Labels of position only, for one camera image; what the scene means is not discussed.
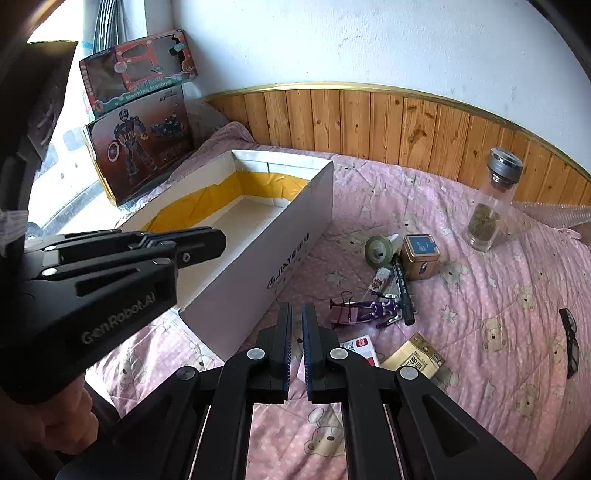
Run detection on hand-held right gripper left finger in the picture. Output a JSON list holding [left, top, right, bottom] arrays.
[[55, 302, 294, 480]]

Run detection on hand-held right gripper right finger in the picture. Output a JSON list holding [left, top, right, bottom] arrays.
[[301, 303, 539, 480]]

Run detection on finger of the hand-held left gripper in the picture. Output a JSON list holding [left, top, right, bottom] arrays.
[[25, 228, 228, 283], [65, 227, 213, 241]]

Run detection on brown binder clip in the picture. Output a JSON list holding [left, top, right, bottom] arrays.
[[329, 291, 362, 329]]

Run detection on small red and white box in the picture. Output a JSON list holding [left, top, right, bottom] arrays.
[[339, 335, 384, 367]]

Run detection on white cardboard box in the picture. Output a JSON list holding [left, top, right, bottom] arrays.
[[115, 148, 334, 358]]

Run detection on purple toy figure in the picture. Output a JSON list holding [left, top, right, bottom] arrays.
[[330, 295, 402, 329]]

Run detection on cartoon-print lighter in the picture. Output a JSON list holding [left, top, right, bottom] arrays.
[[365, 268, 394, 301]]

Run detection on gold white carton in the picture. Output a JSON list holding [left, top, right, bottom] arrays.
[[379, 332, 446, 377]]

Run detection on black marker pen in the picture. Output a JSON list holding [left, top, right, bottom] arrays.
[[392, 256, 416, 327]]

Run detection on olive green round disc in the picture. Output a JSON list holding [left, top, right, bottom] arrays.
[[365, 235, 399, 267]]

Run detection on gold tin with blue label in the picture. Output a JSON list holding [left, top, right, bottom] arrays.
[[399, 234, 443, 281]]

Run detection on black sunglasses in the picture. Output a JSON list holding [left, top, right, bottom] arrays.
[[558, 308, 580, 379]]

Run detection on person's left hand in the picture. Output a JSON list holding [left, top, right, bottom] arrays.
[[0, 385, 100, 457]]

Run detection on white car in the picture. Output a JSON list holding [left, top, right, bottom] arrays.
[[28, 124, 116, 241]]

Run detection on dark robot toy box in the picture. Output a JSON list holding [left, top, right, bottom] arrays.
[[83, 88, 195, 206]]

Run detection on translucent plastic bag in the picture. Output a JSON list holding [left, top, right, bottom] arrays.
[[182, 95, 232, 148]]

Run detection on teal and red toy box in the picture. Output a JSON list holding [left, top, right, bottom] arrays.
[[78, 30, 200, 118]]

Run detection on grey pipe bundle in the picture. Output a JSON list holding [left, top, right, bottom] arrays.
[[90, 0, 127, 51]]

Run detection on glass bottle with grey lid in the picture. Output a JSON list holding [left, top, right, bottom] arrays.
[[463, 148, 525, 252]]

